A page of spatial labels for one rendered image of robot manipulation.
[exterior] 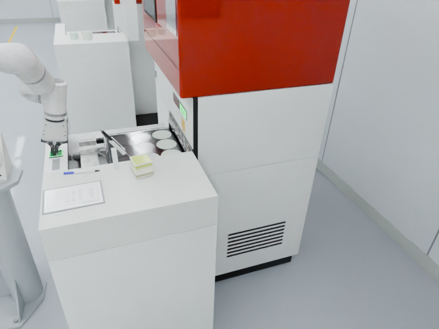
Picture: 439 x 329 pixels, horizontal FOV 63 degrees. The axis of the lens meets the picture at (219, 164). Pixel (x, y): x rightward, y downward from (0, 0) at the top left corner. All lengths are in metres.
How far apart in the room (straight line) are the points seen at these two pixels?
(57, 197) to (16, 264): 0.82
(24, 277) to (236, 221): 1.18
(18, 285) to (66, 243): 0.97
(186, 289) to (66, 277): 0.51
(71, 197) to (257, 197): 0.96
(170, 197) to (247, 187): 0.61
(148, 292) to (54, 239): 0.48
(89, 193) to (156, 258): 0.36
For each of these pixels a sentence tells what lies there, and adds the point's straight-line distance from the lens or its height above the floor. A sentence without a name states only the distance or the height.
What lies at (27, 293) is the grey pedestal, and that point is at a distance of 2.37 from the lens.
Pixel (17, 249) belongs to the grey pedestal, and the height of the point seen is 0.41.
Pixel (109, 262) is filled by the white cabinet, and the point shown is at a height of 0.75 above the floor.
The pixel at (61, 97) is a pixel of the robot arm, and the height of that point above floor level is 1.23.
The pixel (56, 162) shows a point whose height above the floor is 0.96.
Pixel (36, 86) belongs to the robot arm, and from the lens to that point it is 1.40.
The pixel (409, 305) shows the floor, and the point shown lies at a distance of 2.53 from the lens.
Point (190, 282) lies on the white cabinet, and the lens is 1.66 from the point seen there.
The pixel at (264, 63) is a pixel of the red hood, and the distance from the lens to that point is 1.60.
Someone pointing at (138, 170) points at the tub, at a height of 1.00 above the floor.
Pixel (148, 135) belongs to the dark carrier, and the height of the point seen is 0.90.
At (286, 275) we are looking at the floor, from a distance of 2.42.
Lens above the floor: 1.80
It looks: 32 degrees down
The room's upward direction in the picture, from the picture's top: 2 degrees clockwise
